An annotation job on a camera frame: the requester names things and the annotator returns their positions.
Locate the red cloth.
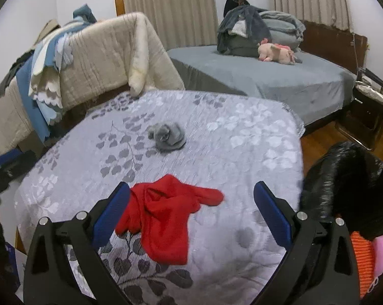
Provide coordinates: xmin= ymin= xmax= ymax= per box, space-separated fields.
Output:
xmin=115 ymin=174 xmax=224 ymax=265

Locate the grey floral mattress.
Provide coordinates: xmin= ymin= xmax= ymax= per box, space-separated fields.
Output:
xmin=15 ymin=91 xmax=304 ymax=304

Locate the wooden coat rack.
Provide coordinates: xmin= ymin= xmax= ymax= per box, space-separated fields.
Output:
xmin=223 ymin=0 xmax=250 ymax=17

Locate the grey sock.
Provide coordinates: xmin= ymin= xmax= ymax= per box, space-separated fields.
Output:
xmin=147 ymin=122 xmax=186 ymax=151

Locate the dark wooden headboard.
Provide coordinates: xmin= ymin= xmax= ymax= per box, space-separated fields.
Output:
xmin=300 ymin=21 xmax=368 ymax=74

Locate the beige quilted blanket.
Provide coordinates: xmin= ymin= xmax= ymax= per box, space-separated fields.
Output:
xmin=0 ymin=12 xmax=185 ymax=155

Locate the black metal chair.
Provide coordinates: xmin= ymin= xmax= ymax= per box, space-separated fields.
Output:
xmin=334 ymin=33 xmax=383 ymax=152

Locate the orange foam net wrap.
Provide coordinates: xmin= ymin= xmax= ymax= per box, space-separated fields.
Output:
xmin=350 ymin=231 xmax=375 ymax=298

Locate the black trash bag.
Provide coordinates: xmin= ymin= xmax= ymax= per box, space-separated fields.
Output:
xmin=299 ymin=142 xmax=383 ymax=304

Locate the folded grey duvet pile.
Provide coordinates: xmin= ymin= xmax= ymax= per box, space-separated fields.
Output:
xmin=259 ymin=10 xmax=306 ymax=52

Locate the pink wrapper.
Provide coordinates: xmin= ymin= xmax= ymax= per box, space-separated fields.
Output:
xmin=371 ymin=235 xmax=383 ymax=288

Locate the left beige curtain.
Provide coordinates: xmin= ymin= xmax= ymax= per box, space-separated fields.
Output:
xmin=123 ymin=0 xmax=218 ymax=50

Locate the dark clothes pile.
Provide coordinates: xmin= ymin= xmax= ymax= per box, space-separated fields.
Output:
xmin=0 ymin=19 xmax=60 ymax=97

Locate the pink plush pig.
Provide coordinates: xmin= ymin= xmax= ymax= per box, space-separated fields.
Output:
xmin=257 ymin=38 xmax=297 ymax=65

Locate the blue white scalloped blanket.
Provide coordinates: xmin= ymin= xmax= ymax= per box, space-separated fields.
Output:
xmin=16 ymin=4 xmax=96 ymax=144

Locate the grey-sheeted bed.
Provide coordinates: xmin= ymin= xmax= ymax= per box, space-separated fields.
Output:
xmin=168 ymin=45 xmax=355 ymax=125

